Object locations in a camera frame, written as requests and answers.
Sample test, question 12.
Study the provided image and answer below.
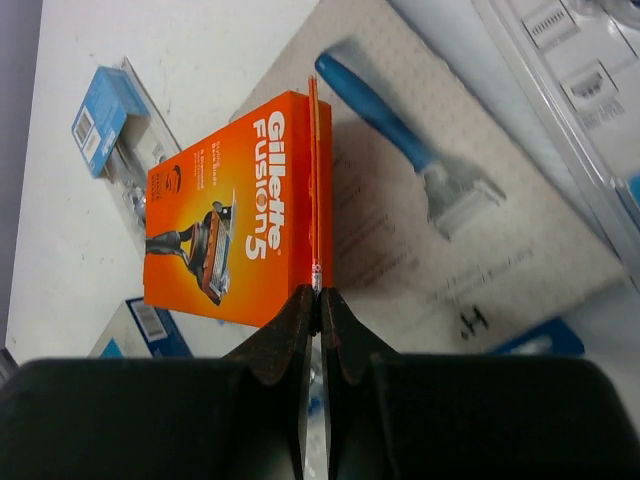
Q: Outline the clear blister razor pack left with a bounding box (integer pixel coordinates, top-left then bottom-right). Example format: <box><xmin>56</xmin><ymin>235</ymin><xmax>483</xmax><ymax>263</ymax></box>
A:
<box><xmin>71</xmin><ymin>57</ymin><xmax>181</xmax><ymax>246</ymax></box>

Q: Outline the clear blister razor pack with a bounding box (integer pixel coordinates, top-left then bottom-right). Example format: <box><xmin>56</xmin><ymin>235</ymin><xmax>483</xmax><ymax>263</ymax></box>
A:
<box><xmin>394</xmin><ymin>0</ymin><xmax>639</xmax><ymax>280</ymax></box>
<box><xmin>71</xmin><ymin>57</ymin><xmax>181</xmax><ymax>246</ymax></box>

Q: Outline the Harry's box under centre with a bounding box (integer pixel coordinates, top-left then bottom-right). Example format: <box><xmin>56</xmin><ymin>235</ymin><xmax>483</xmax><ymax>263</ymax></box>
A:
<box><xmin>89</xmin><ymin>297</ymin><xmax>193</xmax><ymax>358</ymax></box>

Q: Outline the orange Gillette box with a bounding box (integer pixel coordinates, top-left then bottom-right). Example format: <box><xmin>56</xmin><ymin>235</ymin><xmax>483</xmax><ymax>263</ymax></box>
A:
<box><xmin>143</xmin><ymin>77</ymin><xmax>334</xmax><ymax>327</ymax></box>

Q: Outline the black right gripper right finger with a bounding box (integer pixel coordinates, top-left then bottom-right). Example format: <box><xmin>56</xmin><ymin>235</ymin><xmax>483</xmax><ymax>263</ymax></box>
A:
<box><xmin>319</xmin><ymin>288</ymin><xmax>639</xmax><ymax>479</ymax></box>

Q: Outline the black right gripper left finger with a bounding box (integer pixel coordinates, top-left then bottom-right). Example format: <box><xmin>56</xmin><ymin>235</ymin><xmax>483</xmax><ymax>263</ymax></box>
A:
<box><xmin>1</xmin><ymin>285</ymin><xmax>315</xmax><ymax>479</ymax></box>

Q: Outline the clear blister razor pack top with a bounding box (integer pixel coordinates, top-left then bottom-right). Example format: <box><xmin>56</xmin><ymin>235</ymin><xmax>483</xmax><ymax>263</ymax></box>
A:
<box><xmin>394</xmin><ymin>0</ymin><xmax>639</xmax><ymax>280</ymax></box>

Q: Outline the Harry's box upper white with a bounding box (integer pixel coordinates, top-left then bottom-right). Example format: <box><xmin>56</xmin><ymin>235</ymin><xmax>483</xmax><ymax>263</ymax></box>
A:
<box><xmin>244</xmin><ymin>1</ymin><xmax>628</xmax><ymax>353</ymax></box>

